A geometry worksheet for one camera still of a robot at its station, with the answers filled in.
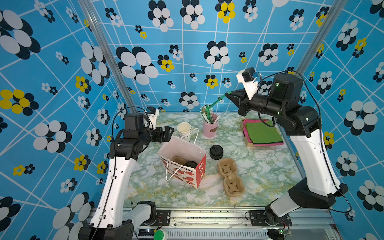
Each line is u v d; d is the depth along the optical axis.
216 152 0.91
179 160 0.90
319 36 0.77
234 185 0.81
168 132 0.55
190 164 0.79
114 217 0.39
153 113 0.52
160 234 0.63
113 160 0.44
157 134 0.55
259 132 1.03
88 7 0.69
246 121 1.08
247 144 0.97
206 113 0.93
